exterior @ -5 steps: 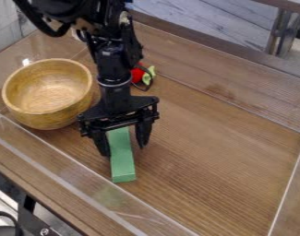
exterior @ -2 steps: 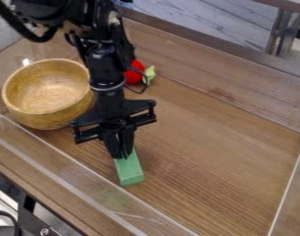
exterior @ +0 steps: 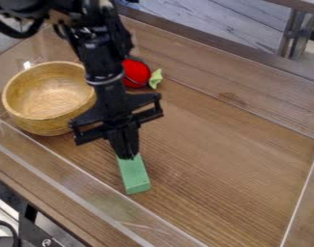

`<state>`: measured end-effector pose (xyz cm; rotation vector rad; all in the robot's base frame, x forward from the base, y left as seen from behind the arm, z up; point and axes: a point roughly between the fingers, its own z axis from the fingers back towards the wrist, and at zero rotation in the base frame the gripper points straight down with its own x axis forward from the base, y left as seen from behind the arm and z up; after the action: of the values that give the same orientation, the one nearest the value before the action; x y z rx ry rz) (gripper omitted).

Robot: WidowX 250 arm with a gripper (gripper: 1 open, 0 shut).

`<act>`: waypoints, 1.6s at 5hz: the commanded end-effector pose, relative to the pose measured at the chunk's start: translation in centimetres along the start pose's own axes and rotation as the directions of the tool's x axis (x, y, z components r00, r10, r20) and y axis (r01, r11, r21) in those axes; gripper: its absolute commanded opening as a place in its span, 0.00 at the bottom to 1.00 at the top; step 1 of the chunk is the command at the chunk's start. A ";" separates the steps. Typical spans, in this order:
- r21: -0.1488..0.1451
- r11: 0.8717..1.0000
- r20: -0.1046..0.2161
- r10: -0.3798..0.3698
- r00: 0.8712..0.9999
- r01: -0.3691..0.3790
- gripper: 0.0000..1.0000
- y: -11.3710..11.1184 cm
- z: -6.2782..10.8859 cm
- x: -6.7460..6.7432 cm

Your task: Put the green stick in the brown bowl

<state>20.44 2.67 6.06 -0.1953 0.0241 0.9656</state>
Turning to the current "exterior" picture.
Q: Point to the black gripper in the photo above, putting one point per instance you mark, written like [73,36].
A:
[116,117]

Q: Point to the green rectangular stick block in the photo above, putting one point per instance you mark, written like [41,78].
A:
[136,181]

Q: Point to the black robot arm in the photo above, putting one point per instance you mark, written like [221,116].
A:
[91,25]

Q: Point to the brown wooden bowl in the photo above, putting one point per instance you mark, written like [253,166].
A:
[47,96]

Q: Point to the red plush strawberry toy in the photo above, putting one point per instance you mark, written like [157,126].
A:
[139,76]

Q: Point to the metal table leg background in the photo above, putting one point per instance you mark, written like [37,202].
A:
[297,34]

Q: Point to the clear acrylic barrier wall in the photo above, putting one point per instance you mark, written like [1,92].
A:
[91,209]

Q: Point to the black table frame leg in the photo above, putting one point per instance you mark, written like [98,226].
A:
[29,235]

